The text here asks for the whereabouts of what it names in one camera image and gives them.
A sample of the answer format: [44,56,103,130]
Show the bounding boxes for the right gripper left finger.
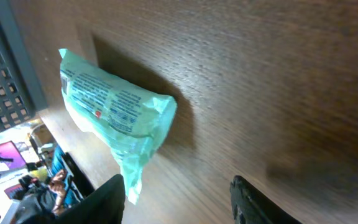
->
[54,174,126,224]

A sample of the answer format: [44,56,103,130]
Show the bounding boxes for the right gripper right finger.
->
[229,175,301,224]

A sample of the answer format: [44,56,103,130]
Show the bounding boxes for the pink monitor screen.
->
[0,141,26,175]

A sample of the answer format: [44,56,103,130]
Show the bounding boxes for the grey plastic basket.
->
[0,0,47,133]

